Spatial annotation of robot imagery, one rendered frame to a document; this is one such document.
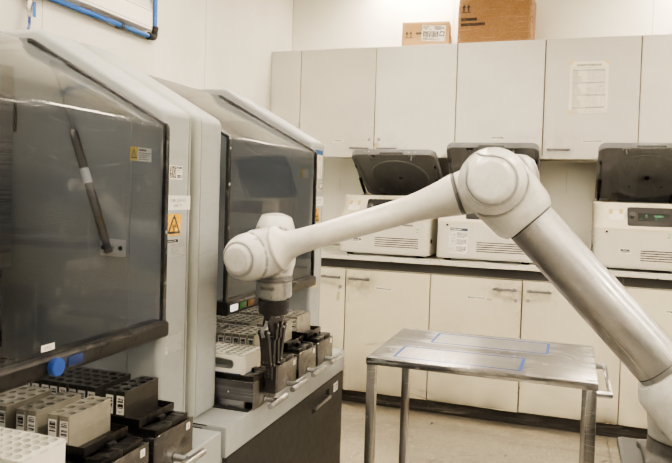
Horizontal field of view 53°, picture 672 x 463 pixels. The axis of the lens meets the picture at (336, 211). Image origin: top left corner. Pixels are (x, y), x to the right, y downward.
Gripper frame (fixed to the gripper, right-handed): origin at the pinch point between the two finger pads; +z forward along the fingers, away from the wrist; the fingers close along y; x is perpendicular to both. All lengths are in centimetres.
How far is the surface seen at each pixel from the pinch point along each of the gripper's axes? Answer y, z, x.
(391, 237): -229, -21, -29
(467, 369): -24, -2, 45
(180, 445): 38.3, 3.7, -2.0
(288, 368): -15.8, 1.5, -2.1
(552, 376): -26, -2, 66
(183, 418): 36.4, -1.0, -2.6
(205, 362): 13.6, -6.0, -11.1
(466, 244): -229, -19, 15
